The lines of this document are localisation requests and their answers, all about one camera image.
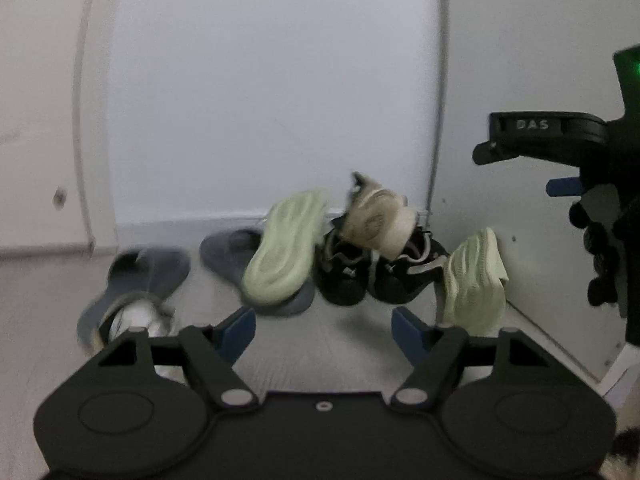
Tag black sneaker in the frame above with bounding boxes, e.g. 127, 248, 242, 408
314, 215, 373, 306
370, 230, 450, 305

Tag person's right hand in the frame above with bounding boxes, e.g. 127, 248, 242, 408
569, 182, 629, 319

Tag white door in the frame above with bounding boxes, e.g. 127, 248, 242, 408
0, 0, 85, 258

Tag tan white sneaker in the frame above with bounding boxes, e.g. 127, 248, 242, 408
334, 171, 420, 256
97, 295, 178, 381

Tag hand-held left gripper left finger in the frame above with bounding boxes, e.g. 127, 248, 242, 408
87, 306, 259, 411

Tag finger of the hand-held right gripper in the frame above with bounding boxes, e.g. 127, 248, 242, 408
472, 112, 608, 166
546, 177, 583, 198

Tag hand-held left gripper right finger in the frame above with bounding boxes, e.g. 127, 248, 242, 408
391, 308, 566, 409

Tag grey slide slipper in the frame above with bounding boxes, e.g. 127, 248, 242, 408
75, 247, 192, 353
200, 229, 316, 317

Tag light green slide slipper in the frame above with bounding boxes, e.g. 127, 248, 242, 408
241, 189, 329, 306
436, 227, 510, 336

